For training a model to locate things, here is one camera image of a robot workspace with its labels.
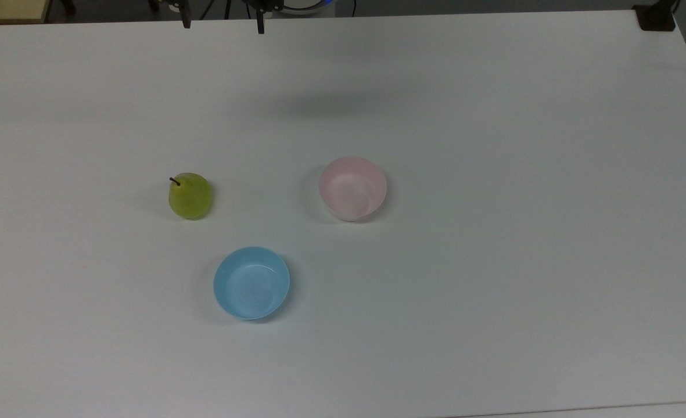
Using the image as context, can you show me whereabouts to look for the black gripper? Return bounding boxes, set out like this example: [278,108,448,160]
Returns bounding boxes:
[168,0,285,35]

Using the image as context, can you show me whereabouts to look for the black pole with clamp base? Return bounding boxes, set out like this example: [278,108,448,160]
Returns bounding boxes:
[633,0,681,32]

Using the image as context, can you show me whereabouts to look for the green pear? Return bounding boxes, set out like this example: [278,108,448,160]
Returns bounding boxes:
[168,172,213,221]

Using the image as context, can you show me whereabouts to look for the pink plastic bowl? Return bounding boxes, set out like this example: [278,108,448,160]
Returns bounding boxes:
[318,156,388,222]

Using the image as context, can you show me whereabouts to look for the blue plastic bowl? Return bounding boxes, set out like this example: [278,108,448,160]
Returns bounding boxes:
[213,246,291,321]

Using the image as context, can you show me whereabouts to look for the light wooden furniture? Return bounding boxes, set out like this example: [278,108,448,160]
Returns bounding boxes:
[0,0,51,26]

